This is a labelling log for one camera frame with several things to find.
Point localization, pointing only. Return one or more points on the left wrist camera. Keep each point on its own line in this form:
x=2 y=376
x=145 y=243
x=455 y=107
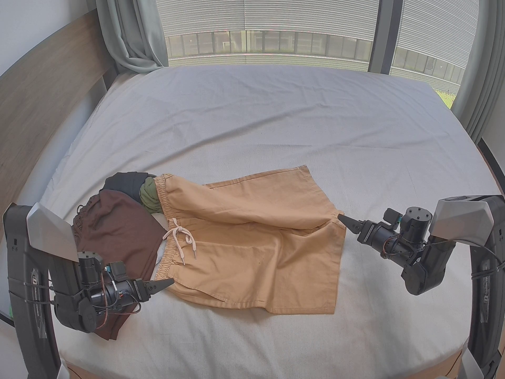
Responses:
x=117 y=271

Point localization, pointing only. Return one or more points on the window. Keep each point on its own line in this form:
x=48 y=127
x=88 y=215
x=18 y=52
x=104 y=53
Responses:
x=315 y=10

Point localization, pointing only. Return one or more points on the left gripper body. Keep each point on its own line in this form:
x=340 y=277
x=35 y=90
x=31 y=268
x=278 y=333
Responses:
x=126 y=294

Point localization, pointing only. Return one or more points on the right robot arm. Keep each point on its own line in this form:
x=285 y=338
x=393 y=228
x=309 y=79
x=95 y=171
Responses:
x=461 y=219

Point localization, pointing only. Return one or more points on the green garment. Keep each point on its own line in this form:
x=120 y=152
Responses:
x=149 y=196

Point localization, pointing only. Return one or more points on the brown shorts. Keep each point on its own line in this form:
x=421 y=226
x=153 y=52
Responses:
x=118 y=231

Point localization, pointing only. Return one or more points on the grey-green curtain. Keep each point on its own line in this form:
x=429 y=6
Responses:
x=130 y=22
x=485 y=53

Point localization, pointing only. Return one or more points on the black garment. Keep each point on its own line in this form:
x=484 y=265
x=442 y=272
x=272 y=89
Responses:
x=122 y=182

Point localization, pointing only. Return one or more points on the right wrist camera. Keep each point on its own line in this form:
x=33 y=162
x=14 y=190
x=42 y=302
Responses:
x=392 y=216

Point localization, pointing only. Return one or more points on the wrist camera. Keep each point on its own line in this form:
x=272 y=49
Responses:
x=392 y=216
x=117 y=271

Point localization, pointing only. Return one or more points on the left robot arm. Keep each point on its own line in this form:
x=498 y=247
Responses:
x=47 y=231

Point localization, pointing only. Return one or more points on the bed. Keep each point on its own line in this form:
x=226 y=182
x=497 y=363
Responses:
x=276 y=113

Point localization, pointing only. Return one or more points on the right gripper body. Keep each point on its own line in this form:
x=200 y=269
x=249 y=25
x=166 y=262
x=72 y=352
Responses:
x=378 y=237

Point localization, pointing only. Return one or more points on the white garment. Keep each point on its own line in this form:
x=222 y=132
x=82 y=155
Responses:
x=159 y=221

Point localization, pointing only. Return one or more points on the tan shorts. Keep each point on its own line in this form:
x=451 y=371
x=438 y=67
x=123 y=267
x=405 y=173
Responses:
x=256 y=251

